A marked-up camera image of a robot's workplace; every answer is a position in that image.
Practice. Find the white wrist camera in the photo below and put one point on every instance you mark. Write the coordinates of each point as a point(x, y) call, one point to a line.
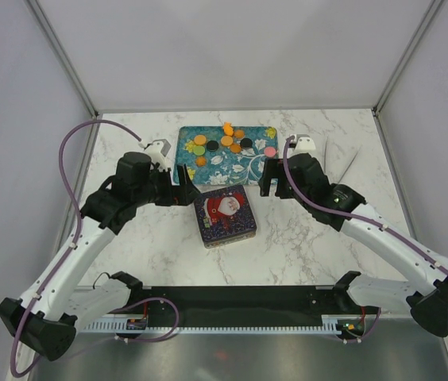
point(157, 150)
point(302, 143)

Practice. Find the pink cookie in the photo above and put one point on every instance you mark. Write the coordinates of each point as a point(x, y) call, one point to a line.
point(270, 151)

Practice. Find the orange round cookie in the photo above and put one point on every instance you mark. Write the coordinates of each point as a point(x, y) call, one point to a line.
point(227, 141)
point(200, 139)

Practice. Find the teal floral tray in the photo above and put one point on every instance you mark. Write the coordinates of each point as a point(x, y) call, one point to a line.
point(227, 166)

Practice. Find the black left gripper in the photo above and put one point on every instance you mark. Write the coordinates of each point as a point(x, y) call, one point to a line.
point(182, 194)

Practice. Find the square cookie tin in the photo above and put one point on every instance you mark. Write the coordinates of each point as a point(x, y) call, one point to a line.
point(221, 234)

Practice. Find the gold tin lid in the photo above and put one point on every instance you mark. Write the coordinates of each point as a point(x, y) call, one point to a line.
point(225, 205)

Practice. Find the green cookie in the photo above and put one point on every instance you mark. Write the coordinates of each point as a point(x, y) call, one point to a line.
point(198, 150)

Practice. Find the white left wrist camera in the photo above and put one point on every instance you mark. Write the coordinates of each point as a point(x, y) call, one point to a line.
point(157, 150)

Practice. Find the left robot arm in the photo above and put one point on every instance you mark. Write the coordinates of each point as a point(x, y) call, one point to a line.
point(46, 317)

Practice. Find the metal tongs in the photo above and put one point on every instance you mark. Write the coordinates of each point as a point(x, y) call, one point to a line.
point(350, 159)

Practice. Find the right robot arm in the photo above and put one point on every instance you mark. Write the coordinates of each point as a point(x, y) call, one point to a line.
point(423, 293)

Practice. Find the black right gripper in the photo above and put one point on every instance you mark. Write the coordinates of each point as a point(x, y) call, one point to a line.
point(273, 168)

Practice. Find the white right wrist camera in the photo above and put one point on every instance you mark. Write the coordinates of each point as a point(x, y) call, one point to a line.
point(302, 143)

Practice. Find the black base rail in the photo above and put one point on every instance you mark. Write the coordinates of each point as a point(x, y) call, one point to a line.
point(253, 306)

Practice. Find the orange fish cookie on tray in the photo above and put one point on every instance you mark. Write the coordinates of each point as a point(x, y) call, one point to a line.
point(228, 129)

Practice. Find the black sandwich cookie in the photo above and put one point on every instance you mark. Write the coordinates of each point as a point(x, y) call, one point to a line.
point(246, 143)
point(212, 145)

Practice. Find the orange flower cookie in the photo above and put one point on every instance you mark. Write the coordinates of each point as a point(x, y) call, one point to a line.
point(201, 161)

